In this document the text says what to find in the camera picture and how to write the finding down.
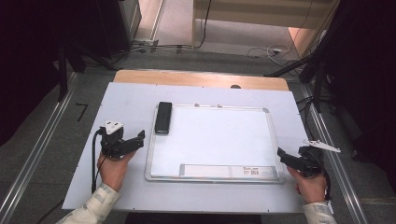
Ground wooden table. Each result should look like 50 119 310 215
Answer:
112 69 290 92

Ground person's right hand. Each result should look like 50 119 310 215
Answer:
286 165 329 205

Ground black metal stand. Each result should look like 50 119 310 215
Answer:
57 39 120 103
263 46 332 114

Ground person's left hand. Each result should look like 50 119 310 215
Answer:
96 150 137 193

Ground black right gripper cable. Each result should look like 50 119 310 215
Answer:
320 173 332 202

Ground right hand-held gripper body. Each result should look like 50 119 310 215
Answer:
297 139 342 178

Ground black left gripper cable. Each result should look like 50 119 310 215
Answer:
91 128 109 194

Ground white whiteboard with metal frame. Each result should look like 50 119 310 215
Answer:
144 103 285 185

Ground metal floor rail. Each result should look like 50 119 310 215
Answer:
299 83 371 224
0 72 79 224

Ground black whiteboard eraser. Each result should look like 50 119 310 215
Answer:
154 101 174 135

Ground white floor cable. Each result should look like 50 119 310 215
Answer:
247 44 292 61

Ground black hanging cable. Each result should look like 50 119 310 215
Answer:
195 0 213 49

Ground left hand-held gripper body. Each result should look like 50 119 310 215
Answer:
99 119 133 160

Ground dark cabinet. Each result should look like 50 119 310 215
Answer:
95 0 143 59

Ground light wooden furniture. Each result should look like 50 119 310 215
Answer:
191 0 341 49

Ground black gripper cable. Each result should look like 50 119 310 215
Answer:
91 128 109 194
320 173 332 202

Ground white table cover board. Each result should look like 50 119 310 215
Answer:
61 81 313 215

